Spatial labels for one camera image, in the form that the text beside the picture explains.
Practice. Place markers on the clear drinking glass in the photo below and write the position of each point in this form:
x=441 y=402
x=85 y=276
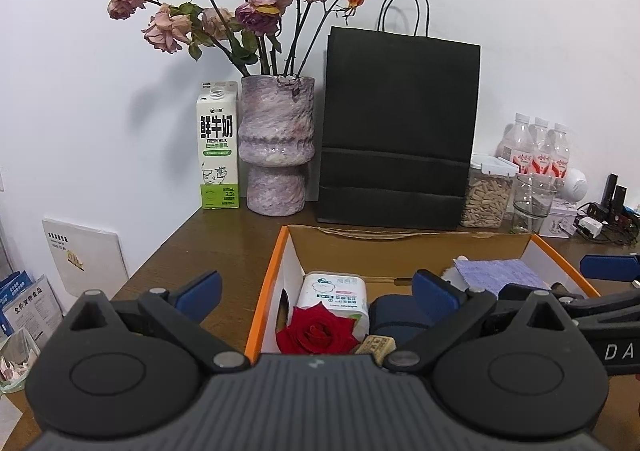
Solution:
x=532 y=206

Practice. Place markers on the clear water bottle red label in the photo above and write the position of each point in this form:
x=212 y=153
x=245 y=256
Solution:
x=517 y=146
x=559 y=153
x=541 y=148

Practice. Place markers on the blue and white leaflets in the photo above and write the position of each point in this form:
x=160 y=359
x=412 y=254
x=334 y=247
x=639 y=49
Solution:
x=27 y=303

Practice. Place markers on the orange cardboard box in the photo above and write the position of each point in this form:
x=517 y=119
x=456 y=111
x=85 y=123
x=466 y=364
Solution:
x=400 y=251

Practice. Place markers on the small wooden stamp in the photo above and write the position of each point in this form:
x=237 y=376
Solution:
x=375 y=347

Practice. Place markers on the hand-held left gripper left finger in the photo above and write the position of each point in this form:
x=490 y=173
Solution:
x=200 y=288

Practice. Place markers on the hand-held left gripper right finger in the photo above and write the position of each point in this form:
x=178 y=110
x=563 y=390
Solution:
x=435 y=290

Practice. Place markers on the red rose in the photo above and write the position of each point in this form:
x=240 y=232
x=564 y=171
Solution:
x=315 y=333

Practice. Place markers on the white round speaker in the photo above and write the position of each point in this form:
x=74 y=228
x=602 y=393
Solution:
x=575 y=186

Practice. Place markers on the black upright stick device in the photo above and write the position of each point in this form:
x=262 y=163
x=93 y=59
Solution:
x=620 y=201
x=610 y=191

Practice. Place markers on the black paper bag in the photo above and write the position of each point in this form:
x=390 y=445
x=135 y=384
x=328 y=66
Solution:
x=400 y=131

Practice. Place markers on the white wet wipes pack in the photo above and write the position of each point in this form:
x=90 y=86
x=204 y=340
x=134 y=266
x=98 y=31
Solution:
x=332 y=293

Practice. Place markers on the white wall panel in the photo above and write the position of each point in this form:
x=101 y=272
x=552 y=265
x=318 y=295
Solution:
x=85 y=261

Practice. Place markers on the clear container of pellets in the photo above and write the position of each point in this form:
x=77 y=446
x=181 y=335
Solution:
x=487 y=203

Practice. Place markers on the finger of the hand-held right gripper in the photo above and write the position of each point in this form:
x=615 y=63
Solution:
x=610 y=266
x=610 y=305

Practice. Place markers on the wooden desktop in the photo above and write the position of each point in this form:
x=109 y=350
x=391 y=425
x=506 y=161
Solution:
x=200 y=251

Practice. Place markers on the purple woven cloth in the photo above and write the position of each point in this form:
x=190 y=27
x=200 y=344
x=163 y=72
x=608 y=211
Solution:
x=495 y=276

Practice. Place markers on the pale floral tin box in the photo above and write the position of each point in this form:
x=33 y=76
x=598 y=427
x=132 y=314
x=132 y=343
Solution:
x=557 y=221

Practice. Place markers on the white and green milk carton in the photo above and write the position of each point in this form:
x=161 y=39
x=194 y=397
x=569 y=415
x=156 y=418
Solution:
x=217 y=146

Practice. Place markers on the white charger plug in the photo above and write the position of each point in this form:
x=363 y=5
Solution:
x=589 y=227

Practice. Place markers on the clear container with scraps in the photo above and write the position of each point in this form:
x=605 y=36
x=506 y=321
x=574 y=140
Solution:
x=17 y=361

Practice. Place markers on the purple marbled vase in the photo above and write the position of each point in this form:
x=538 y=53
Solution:
x=277 y=146

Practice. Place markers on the dark blue pouch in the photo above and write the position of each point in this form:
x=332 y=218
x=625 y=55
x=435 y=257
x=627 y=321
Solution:
x=395 y=318

